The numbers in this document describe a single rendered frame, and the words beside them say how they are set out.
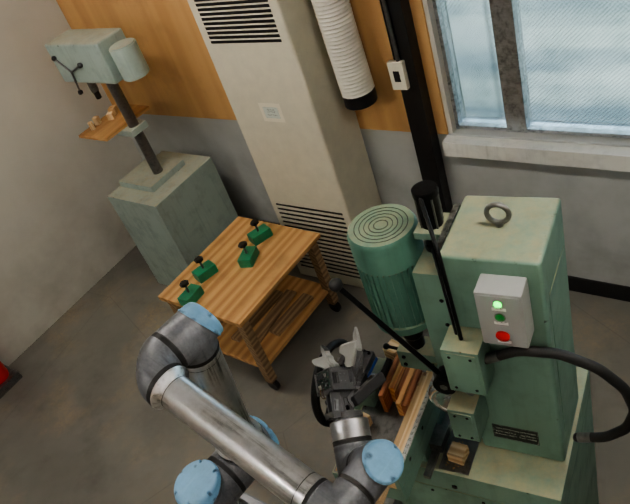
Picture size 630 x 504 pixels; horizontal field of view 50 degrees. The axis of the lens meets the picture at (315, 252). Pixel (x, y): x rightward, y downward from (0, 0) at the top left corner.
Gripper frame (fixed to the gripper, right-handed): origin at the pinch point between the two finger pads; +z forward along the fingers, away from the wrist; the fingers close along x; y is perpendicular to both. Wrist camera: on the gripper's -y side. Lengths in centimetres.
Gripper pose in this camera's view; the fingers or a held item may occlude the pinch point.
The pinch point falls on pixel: (340, 335)
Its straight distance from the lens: 166.0
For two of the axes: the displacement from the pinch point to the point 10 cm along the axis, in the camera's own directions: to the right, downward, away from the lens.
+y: -8.4, -0.6, -5.4
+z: -1.6, -9.2, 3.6
